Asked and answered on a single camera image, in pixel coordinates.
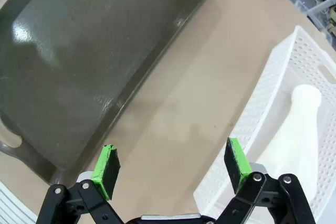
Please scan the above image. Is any white perforated plastic basket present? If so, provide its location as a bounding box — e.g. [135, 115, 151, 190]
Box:
[193, 25, 336, 224]

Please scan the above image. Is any dark brown plastic tray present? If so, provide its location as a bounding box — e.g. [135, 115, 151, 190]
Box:
[0, 0, 218, 185]

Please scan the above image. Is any clear plastic storage bin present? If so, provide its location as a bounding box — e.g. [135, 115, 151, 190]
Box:
[293, 0, 336, 36]

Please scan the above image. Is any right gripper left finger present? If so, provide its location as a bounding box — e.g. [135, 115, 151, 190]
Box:
[36, 144, 132, 224]

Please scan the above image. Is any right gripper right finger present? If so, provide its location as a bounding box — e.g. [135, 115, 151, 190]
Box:
[215, 137, 316, 224]

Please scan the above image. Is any white slatted panel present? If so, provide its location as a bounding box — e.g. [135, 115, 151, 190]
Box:
[0, 180, 39, 224]

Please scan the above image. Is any white plastic conical flask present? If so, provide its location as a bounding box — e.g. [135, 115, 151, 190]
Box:
[251, 84, 326, 206]

